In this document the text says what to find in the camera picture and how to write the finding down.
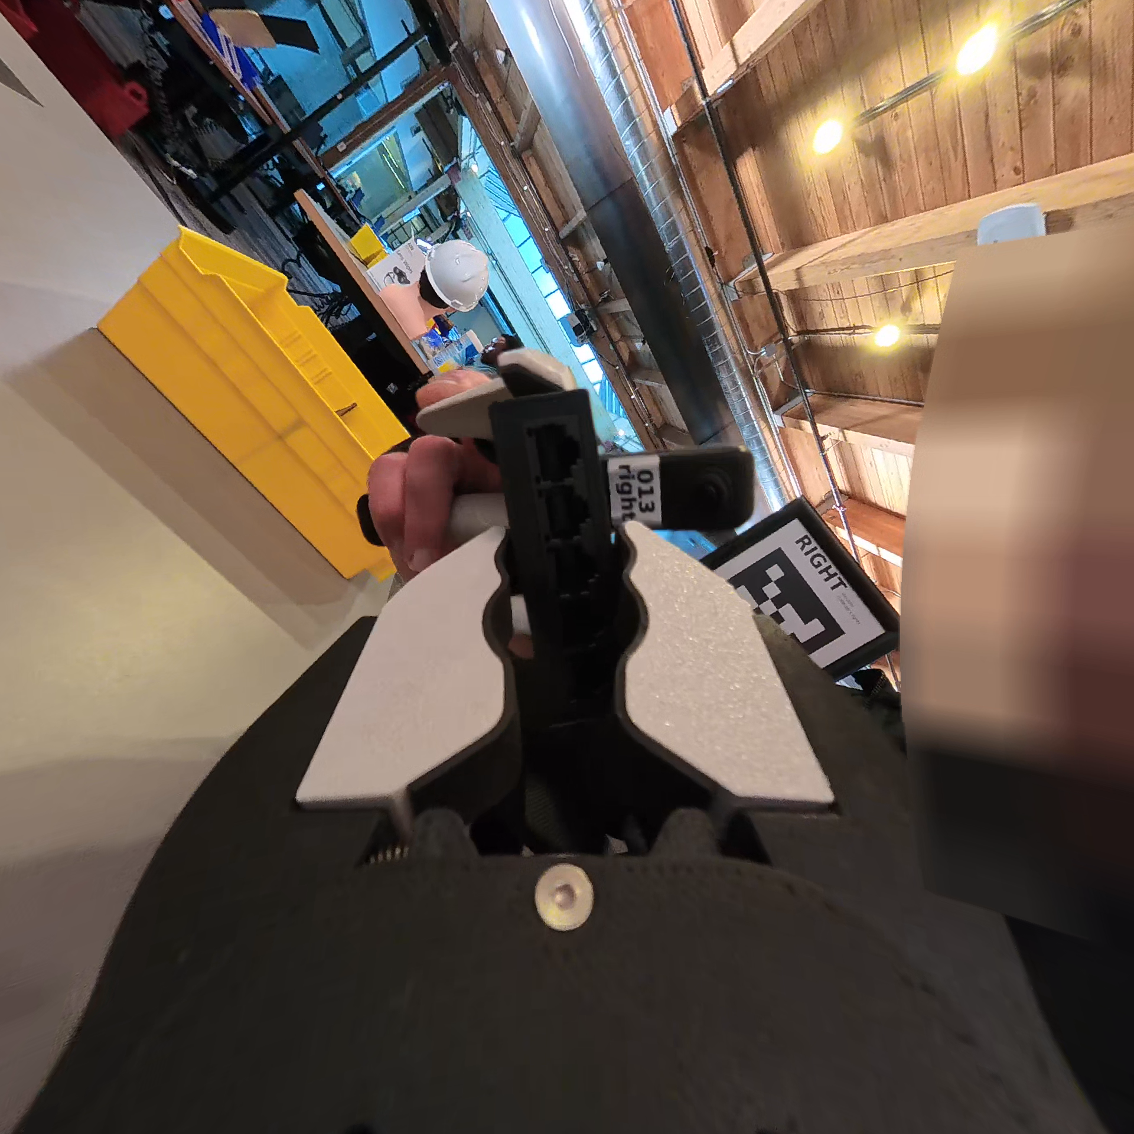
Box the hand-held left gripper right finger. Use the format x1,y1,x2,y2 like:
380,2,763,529
609,521,837,812

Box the white hard hat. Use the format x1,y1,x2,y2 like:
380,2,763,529
424,239,490,313

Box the wooden table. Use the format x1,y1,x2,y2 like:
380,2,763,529
295,187,436,374

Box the black network switch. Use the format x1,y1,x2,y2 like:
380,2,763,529
468,390,652,856

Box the white ceiling device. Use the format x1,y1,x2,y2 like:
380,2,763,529
977,205,1047,247

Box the person's right hand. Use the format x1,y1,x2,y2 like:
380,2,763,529
366,370,511,581

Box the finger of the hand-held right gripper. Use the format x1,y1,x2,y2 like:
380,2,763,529
495,347,578,397
416,388,511,442

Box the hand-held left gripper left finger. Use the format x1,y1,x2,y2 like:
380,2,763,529
295,527,532,826

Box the silver ventilation duct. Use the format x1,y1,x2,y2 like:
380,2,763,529
488,0,788,505

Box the yellow plastic bin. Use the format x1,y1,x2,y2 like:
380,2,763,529
98,226,410,581

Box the red crate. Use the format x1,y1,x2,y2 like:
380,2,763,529
0,0,150,139

